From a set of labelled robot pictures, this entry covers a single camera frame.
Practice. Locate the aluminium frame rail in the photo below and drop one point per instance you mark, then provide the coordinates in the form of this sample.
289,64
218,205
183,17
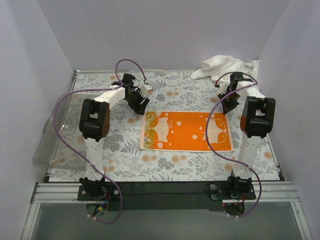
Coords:
269,191

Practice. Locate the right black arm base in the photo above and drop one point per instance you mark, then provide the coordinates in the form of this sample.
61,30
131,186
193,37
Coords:
233,201

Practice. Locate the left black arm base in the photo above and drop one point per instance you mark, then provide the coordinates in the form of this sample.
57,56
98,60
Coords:
97,196

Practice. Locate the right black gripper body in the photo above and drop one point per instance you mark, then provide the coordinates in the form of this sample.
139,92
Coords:
227,98

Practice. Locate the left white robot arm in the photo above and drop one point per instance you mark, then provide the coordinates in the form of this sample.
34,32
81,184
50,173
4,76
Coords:
94,124

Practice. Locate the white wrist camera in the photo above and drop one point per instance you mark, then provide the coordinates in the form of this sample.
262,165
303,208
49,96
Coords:
145,90
222,87

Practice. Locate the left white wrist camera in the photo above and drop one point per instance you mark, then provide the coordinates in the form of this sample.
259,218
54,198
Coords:
145,90

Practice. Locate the white crumpled towel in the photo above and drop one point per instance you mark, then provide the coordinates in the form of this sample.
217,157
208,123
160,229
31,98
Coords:
218,65

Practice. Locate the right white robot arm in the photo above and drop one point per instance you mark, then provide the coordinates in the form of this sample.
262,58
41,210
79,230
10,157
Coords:
255,123

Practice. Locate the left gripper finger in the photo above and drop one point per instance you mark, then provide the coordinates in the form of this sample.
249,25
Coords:
137,107
142,106

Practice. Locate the orange patterned towel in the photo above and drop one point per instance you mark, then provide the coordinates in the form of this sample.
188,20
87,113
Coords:
185,131

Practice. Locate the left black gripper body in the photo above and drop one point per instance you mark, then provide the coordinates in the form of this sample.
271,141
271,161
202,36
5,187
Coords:
136,98

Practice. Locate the clear plastic bin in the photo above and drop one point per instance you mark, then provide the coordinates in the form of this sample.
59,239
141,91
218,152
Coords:
62,144

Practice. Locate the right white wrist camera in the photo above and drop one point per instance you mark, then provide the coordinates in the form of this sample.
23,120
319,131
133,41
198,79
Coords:
222,87

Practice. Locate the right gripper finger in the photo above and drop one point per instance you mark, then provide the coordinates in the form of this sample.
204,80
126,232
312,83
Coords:
232,103
225,106

